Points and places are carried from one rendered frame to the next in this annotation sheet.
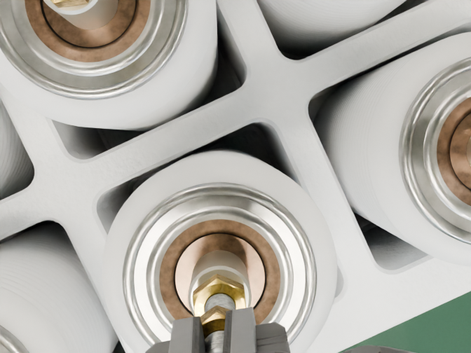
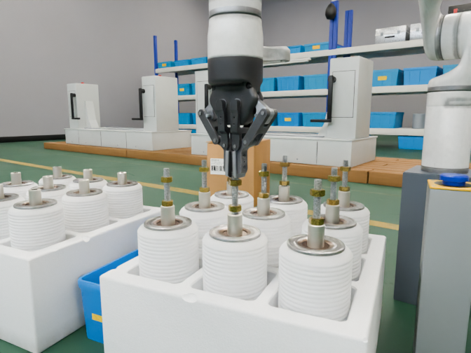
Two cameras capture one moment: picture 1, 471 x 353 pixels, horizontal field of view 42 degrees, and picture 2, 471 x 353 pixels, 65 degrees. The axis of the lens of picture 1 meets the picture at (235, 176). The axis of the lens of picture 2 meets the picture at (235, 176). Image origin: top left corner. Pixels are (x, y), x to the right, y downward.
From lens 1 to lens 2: 0.56 m
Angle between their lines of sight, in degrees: 84
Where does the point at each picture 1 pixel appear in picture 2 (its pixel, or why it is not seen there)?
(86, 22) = (259, 207)
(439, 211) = (291, 243)
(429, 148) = (300, 237)
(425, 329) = not seen: outside the picture
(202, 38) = (275, 223)
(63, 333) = (195, 235)
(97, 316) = (192, 268)
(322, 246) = (260, 239)
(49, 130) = not seen: hidden behind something
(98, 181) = not seen: hidden behind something
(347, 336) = (239, 306)
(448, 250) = (286, 250)
